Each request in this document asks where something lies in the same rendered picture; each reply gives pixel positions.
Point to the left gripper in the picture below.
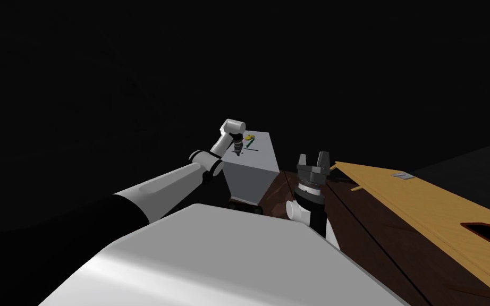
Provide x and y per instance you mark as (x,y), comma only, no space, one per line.
(237,145)

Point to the small grey flat thing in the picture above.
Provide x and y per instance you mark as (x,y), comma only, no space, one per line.
(402,175)

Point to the light wood cabinet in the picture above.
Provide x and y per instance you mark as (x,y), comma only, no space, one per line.
(423,208)

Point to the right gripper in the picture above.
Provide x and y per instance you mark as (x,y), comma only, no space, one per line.
(313,173)

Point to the white block table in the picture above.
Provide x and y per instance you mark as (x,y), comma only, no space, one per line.
(251,172)

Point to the small yellow thing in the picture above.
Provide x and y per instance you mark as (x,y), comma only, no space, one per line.
(249,137)

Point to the small green stick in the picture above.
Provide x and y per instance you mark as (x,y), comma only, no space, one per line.
(249,144)

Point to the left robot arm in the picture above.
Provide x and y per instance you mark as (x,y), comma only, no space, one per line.
(172,182)

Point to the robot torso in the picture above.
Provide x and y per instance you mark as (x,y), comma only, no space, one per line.
(211,259)

